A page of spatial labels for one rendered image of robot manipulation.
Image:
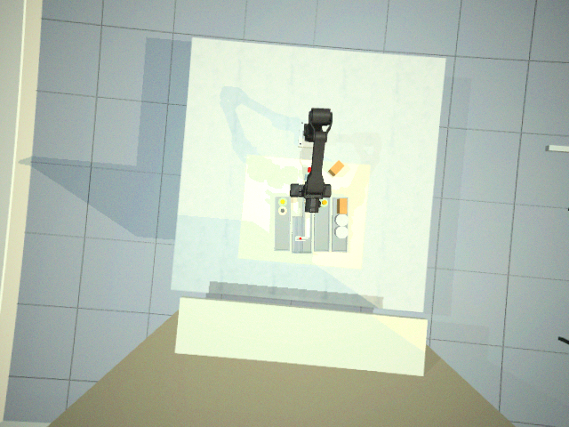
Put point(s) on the tan cardboard box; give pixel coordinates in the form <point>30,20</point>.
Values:
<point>336,168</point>

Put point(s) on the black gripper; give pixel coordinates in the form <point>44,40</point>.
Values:
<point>297,190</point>

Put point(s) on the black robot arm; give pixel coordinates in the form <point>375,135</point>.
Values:
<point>313,132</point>

